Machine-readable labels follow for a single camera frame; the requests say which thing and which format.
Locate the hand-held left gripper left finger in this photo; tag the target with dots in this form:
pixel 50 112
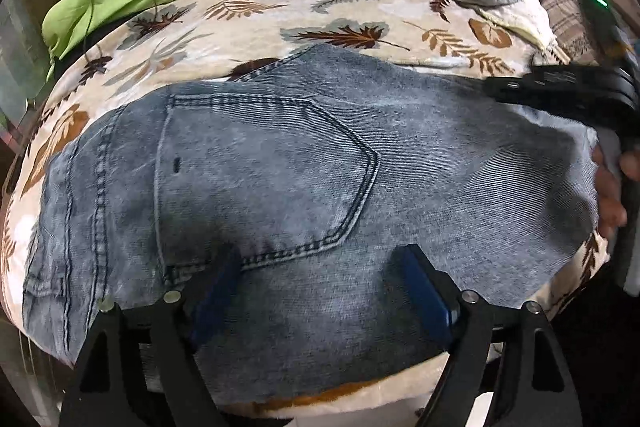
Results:
pixel 215 302

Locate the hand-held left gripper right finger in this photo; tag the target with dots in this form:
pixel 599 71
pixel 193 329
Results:
pixel 420 297

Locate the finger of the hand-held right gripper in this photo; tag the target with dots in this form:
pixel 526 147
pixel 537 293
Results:
pixel 560 89

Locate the blue denim pants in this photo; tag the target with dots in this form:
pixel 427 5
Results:
pixel 300 167

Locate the person's right hand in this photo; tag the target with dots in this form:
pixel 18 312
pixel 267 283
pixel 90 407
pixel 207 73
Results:
pixel 609 197

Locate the beige plaid cloth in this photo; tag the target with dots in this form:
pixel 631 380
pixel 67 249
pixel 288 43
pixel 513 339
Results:
pixel 565 22

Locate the cream quilted cloth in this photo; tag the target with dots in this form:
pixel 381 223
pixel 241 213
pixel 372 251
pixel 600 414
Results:
pixel 525 22

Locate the leaf printed beige blanket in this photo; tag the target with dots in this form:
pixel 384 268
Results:
pixel 320 22

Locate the plain green cloth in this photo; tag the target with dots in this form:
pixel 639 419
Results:
pixel 100 2

